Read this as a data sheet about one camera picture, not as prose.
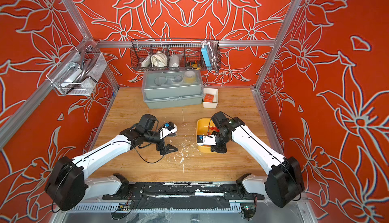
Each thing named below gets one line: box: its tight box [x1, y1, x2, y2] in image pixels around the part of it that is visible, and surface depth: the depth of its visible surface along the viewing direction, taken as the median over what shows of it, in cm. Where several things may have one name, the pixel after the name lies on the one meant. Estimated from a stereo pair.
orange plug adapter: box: [203, 93, 215, 103], surface depth 108 cm
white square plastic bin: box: [202, 87, 219, 109], surface depth 108 cm
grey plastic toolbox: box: [141, 69, 205, 109], surface depth 100 cm
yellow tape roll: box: [184, 70, 197, 84], surface depth 105 cm
